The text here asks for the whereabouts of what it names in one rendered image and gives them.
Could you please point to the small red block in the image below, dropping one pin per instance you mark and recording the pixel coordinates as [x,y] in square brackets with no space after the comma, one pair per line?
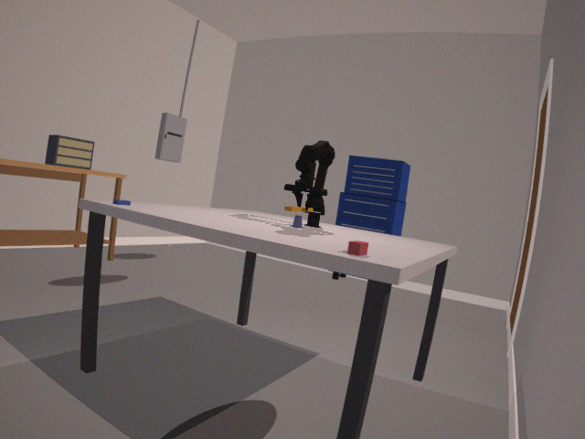
[357,248]

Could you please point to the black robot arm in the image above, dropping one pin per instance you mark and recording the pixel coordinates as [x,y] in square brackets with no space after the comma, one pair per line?
[325,154]

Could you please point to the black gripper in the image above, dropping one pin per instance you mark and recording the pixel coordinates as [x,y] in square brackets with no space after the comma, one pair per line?
[310,197]

